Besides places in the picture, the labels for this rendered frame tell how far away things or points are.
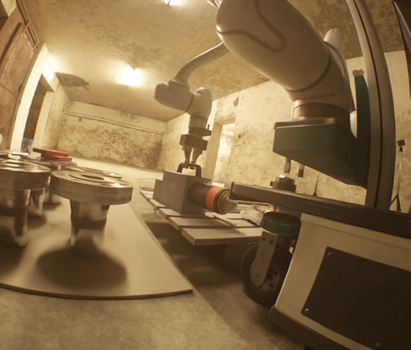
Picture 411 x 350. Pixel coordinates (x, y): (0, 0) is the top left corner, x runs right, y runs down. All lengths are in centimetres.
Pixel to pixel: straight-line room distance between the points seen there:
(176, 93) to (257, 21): 58
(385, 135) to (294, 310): 43
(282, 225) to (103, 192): 43
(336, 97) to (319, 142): 13
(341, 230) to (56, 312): 55
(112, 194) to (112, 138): 1062
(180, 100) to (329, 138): 64
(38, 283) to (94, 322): 17
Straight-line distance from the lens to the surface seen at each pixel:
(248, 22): 33
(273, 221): 47
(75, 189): 48
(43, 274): 56
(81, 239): 60
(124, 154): 1109
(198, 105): 89
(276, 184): 103
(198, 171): 82
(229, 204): 66
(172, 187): 86
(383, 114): 55
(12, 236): 66
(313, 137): 40
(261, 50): 35
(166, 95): 83
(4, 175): 54
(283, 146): 43
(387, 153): 51
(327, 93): 45
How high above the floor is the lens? 33
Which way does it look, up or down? level
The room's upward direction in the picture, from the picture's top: 11 degrees clockwise
